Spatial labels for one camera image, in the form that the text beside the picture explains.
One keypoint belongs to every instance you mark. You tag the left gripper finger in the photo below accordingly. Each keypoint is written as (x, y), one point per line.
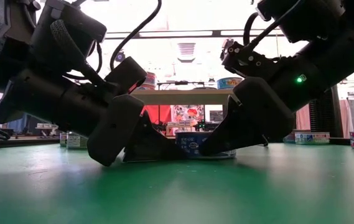
(114, 133)

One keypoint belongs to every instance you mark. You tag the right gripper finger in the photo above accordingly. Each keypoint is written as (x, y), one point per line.
(257, 118)

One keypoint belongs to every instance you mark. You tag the teal can yellow print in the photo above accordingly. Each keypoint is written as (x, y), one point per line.
(228, 83)

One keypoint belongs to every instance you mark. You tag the dark blue can white label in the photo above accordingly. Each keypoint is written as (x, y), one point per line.
(192, 144)

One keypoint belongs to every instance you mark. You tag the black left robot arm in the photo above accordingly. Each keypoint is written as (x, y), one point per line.
(24, 93)

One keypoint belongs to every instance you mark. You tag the black background robot arm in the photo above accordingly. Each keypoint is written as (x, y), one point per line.
(201, 126)

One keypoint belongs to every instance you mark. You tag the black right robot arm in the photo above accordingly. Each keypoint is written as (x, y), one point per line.
(344, 46)

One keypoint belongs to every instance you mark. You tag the small wooden shelf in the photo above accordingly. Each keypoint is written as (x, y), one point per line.
(179, 124)

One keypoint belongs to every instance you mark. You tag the black chalkboard sign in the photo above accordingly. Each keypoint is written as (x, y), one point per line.
(216, 116)

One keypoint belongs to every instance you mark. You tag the pink cloth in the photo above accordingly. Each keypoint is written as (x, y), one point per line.
(302, 119)

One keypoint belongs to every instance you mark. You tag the red curtain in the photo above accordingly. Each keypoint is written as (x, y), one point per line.
(158, 113)

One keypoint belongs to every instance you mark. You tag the black ribbed column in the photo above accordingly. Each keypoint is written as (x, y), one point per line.
(326, 118)

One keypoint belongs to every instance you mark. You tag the pale blue label can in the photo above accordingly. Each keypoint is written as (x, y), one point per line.
(312, 138)

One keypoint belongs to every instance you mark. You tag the black spotlight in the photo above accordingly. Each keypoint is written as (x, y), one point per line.
(120, 57)

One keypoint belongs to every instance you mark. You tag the colourful poster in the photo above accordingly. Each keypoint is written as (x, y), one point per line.
(189, 113)

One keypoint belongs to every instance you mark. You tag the long light bar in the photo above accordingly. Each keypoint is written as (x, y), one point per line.
(217, 32)

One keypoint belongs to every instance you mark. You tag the white air vent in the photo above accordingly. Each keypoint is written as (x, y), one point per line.
(186, 51)

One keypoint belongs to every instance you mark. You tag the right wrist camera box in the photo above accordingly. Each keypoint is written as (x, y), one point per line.
(248, 62)

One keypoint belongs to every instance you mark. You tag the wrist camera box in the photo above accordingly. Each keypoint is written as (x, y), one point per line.
(248, 62)
(123, 73)

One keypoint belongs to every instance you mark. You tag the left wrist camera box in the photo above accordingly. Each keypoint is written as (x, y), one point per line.
(123, 73)

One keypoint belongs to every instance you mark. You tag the black table frame rail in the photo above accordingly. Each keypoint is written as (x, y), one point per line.
(24, 142)

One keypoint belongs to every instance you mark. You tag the wooden shelf black frame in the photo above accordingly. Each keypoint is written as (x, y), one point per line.
(183, 97)

